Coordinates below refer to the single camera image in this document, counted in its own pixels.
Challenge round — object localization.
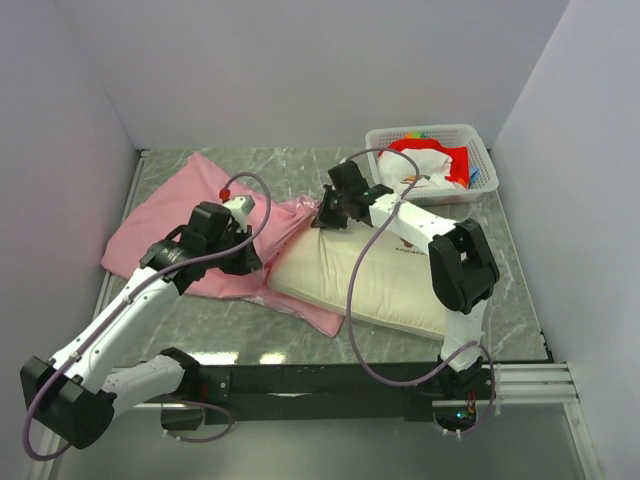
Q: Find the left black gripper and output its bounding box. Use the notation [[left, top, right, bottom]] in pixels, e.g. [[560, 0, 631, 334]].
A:
[[205, 224, 263, 276]]

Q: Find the pink pillowcase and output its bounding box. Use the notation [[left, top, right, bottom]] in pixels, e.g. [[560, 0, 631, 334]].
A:
[[101, 152, 343, 337]]

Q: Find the cream pillow with bear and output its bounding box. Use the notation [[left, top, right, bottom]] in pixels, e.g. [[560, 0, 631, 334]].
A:
[[267, 222, 445, 340]]

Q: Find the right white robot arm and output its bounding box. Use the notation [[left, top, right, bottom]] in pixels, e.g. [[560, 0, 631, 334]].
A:
[[315, 160, 500, 399]]

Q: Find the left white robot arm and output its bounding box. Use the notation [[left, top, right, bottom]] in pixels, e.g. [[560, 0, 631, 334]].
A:
[[20, 195, 262, 449]]

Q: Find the white and red cloth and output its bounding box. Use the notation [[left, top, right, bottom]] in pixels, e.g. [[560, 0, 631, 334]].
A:
[[376, 137, 471, 198]]

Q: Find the white plastic basket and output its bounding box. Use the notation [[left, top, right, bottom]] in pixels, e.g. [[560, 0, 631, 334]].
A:
[[365, 124, 499, 206]]

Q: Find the colourful cloth in basket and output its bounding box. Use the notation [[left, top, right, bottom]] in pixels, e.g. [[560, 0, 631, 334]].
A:
[[401, 132, 478, 189]]

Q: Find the black base beam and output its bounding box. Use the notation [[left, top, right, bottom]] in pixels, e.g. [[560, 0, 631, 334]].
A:
[[139, 362, 501, 434]]

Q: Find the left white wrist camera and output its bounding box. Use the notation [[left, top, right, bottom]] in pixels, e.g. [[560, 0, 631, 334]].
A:
[[219, 188, 255, 230]]

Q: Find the aluminium rail frame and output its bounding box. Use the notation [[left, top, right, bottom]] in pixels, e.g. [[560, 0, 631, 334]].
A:
[[29, 149, 601, 480]]

